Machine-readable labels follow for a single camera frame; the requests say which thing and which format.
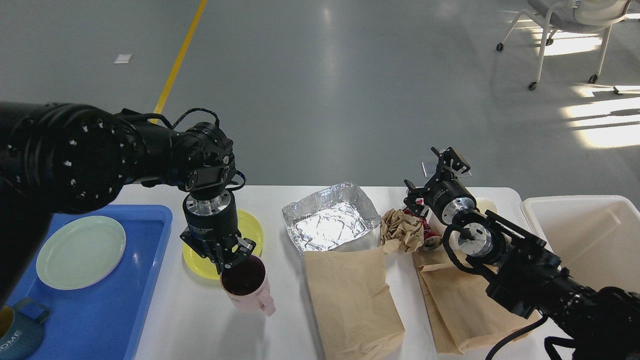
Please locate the pale green plate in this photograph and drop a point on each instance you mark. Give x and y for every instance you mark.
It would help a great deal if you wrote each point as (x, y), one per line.
(81, 253)

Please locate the flat brown paper bag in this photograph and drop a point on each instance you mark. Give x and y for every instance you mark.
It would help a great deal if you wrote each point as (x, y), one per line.
(356, 316)

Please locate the aluminium foil tray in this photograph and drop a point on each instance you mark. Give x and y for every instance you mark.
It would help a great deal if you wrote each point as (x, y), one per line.
(336, 217)

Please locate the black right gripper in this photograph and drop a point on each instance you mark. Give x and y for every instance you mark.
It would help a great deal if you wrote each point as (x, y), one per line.
(446, 196)

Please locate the brown paper bag right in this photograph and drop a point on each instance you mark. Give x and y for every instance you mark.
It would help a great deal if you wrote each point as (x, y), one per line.
(461, 315)

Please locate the crumpled brown paper ball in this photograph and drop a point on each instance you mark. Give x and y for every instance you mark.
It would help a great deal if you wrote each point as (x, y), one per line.
(401, 232)

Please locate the yellow plastic plate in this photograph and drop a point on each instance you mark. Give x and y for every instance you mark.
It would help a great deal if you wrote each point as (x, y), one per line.
(249, 227)

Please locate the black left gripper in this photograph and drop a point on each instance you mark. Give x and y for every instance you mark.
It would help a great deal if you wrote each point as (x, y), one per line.
(212, 232)

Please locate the white office chair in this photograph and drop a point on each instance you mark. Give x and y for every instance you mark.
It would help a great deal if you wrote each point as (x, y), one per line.
(573, 16)

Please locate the white plastic bin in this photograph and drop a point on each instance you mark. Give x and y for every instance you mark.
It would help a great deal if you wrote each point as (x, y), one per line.
(597, 237)

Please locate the crushed red can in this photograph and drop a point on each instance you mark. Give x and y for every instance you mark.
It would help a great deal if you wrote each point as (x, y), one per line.
(431, 239)

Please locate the blue plastic tray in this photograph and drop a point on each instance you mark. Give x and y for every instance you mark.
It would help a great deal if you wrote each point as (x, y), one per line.
(105, 320)

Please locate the teal mug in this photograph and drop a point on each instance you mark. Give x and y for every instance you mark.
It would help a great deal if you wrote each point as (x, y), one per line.
(21, 335)

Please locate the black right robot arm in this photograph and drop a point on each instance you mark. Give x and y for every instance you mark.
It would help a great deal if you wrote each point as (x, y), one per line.
(522, 275)

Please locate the white paper cup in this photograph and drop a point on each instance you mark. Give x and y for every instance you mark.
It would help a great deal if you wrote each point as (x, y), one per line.
(486, 204)

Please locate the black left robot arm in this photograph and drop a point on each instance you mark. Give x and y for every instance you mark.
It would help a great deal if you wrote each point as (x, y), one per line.
(75, 159)

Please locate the pink mug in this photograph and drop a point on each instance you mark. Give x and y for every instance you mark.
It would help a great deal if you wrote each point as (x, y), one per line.
(248, 288)

